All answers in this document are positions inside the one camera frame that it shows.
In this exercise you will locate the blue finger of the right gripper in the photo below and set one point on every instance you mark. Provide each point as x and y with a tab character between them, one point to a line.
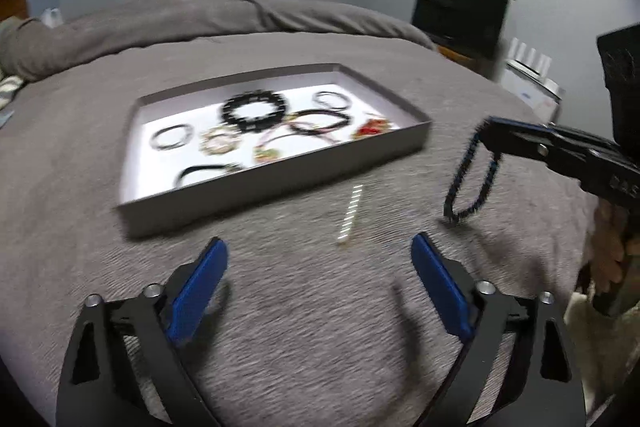
516	138

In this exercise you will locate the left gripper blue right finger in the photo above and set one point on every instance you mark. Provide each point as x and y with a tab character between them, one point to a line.
541	386

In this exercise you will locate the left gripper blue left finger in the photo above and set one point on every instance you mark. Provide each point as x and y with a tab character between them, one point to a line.
98	386

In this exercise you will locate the pearl hair pin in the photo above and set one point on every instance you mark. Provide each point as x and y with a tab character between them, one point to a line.
350	214

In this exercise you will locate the silver twisted bangle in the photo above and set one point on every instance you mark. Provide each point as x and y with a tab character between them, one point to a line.
331	100

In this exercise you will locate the dark small-bead bracelet gold charm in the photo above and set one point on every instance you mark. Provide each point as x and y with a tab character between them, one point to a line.
318	121

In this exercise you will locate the red gold jewelry piece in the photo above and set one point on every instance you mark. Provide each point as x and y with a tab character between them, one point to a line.
372	126

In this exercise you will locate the person right hand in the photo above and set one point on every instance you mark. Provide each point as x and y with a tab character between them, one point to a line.
614	243

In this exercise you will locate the white router with antennas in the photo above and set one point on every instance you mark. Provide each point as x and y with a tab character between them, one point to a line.
525	75

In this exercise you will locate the wooden tv stand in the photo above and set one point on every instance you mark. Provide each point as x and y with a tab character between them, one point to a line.
477	64

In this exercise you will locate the black television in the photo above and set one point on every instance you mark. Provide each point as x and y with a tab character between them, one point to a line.
466	26

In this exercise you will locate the grey bed blanket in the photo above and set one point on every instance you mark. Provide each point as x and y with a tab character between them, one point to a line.
304	332

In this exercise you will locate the grey cardboard tray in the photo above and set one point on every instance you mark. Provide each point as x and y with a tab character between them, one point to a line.
162	190

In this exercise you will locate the blue sheet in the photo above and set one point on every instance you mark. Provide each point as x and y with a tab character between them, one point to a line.
5	115

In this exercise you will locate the striped grey white pillow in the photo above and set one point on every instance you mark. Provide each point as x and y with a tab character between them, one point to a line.
9	87

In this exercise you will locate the rolled grey duvet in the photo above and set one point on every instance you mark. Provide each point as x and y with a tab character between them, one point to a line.
33	51

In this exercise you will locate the white plastic bag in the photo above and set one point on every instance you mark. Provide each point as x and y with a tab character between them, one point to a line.
52	18

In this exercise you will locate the wooden headboard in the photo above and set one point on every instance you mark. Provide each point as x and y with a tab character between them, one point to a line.
14	8

